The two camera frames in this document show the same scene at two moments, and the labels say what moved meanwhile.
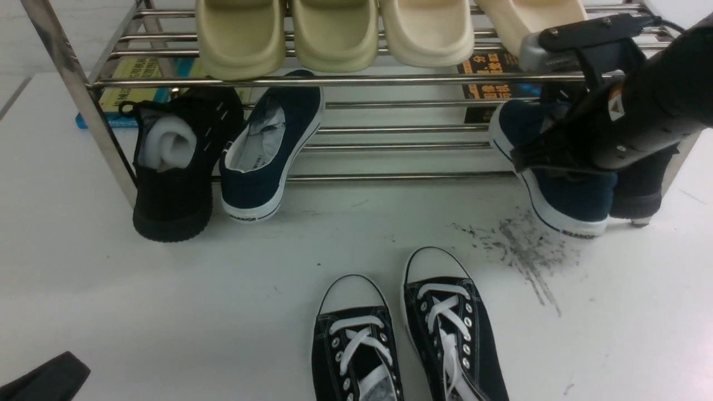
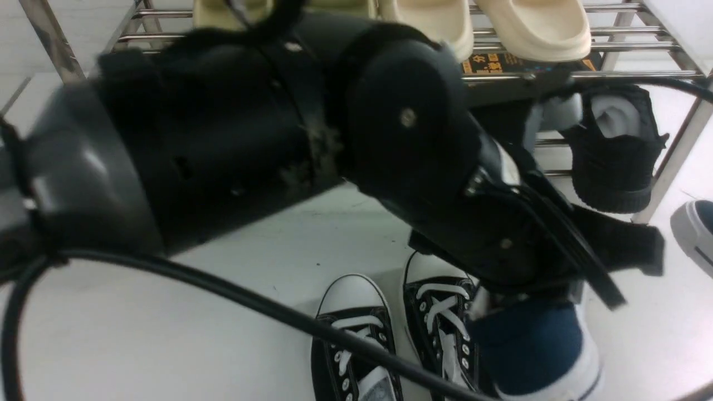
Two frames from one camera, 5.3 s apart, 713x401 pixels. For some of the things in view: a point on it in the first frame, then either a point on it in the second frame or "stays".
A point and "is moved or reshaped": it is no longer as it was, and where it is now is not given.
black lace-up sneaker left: x=355 y=356 stays
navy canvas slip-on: x=276 y=138 is moved or reshaped
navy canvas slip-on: x=578 y=204 → x=692 y=225
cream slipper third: x=430 y=33 stays
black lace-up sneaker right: x=445 y=317 stays
